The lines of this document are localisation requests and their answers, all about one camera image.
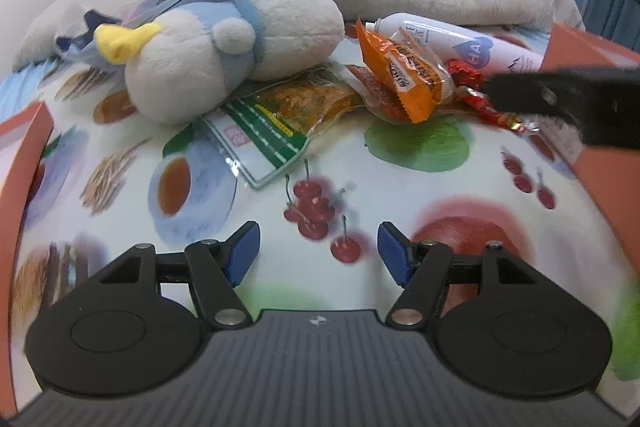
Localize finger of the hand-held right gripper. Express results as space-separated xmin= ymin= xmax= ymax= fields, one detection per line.
xmin=483 ymin=67 xmax=640 ymax=149

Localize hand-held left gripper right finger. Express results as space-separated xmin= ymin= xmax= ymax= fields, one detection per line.
xmin=377 ymin=221 xmax=544 ymax=329

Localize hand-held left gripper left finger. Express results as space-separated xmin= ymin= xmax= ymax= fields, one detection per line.
xmin=92 ymin=220 xmax=261 ymax=329

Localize pink cardboard box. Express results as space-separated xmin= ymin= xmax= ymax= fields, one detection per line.
xmin=541 ymin=23 xmax=640 ymax=254

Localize clear yellow snack packet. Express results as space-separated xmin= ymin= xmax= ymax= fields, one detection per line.
xmin=202 ymin=66 xmax=369 ymax=191

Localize fruit printed sheet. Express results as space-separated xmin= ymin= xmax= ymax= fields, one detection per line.
xmin=0 ymin=24 xmax=640 ymax=408

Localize white spray bottle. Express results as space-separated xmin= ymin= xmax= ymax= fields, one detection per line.
xmin=364 ymin=12 xmax=547 ymax=76

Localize clear red orange snack packet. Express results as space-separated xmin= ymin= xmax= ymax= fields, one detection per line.
xmin=344 ymin=64 xmax=402 ymax=118

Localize white and blue plush toy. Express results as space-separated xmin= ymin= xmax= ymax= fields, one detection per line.
xmin=93 ymin=0 xmax=346 ymax=126

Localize pink box lid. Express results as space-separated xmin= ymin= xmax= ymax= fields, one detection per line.
xmin=0 ymin=100 xmax=54 ymax=259

